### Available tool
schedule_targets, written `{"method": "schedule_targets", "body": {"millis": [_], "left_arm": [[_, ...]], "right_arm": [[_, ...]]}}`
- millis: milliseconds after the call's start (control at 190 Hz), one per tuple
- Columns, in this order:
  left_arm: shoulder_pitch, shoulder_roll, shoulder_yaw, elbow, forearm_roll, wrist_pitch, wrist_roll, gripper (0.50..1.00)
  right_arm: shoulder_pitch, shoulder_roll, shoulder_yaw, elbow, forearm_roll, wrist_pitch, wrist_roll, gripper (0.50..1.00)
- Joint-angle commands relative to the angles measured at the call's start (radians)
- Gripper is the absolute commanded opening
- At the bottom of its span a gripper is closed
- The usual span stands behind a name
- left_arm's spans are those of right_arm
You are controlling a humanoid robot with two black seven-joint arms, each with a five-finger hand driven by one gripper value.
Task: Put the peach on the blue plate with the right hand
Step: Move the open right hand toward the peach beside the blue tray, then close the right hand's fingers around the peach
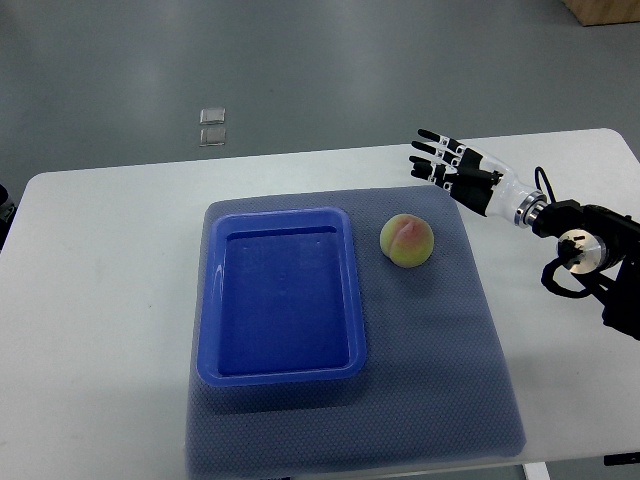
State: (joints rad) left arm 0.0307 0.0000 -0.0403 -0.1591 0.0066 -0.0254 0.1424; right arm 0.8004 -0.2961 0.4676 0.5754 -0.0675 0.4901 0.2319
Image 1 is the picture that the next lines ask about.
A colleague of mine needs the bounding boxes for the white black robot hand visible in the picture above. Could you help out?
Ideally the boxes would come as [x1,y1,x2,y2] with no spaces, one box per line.
[409,129,547,227]

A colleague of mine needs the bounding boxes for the peach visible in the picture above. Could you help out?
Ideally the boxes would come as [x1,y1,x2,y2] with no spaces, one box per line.
[379,214,435,268]

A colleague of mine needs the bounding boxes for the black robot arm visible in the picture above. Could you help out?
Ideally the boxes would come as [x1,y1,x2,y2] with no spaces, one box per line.
[515,197,639,339]

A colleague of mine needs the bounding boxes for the upper floor plate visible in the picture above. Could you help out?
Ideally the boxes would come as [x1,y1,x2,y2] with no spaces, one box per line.
[199,107,226,125]

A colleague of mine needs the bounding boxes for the floor plate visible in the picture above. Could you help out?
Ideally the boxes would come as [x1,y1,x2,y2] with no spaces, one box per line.
[199,126,226,147]
[199,107,226,125]

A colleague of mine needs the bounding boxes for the lower floor plate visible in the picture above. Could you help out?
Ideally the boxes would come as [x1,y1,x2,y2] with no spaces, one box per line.
[199,126,226,147]

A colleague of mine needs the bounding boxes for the wooden box corner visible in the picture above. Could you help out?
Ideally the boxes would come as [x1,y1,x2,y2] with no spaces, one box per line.
[565,0,639,26]

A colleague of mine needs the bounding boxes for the grey mesh mat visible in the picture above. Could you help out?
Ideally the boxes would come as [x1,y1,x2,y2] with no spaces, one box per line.
[186,187,526,479]

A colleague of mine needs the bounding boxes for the blue plastic tray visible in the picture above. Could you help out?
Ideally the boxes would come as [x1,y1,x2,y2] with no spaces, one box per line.
[196,207,367,388]

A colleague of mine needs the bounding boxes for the white table leg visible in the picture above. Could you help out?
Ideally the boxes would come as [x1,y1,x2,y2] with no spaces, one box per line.
[522,462,551,480]

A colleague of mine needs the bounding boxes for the black clamp at table edge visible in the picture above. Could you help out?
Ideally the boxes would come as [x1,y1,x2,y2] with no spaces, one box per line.
[603,452,640,467]

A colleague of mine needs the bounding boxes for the black object at left edge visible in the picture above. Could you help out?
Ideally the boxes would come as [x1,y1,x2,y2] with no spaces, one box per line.
[0,185,17,250]

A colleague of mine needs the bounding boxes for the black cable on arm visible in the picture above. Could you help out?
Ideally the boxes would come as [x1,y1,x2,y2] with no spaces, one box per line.
[532,166,557,205]

